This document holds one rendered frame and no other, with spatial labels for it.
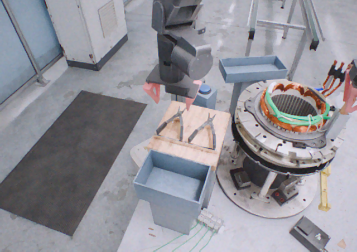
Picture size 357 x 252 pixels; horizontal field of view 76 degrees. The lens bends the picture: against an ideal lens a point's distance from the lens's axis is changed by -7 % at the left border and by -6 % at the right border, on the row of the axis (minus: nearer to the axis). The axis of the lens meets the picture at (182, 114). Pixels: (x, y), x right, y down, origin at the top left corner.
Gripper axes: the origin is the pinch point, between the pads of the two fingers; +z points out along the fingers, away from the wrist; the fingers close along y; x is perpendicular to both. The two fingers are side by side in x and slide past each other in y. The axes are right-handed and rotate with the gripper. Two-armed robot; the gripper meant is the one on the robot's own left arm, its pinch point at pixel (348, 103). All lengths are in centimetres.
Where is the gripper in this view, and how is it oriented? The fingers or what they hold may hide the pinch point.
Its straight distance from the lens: 68.6
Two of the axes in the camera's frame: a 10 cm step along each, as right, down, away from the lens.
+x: -9.2, -3.3, 2.0
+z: -1.2, 7.3, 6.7
